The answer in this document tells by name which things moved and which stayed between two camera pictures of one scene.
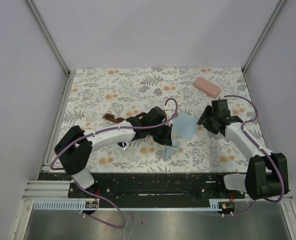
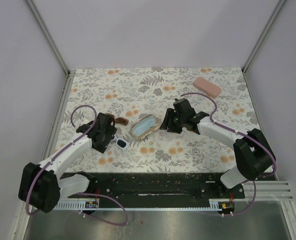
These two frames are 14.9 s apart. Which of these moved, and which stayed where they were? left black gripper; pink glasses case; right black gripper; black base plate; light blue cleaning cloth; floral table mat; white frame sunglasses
Moved: light blue cleaning cloth; right black gripper; left black gripper
Stayed: floral table mat; pink glasses case; black base plate; white frame sunglasses
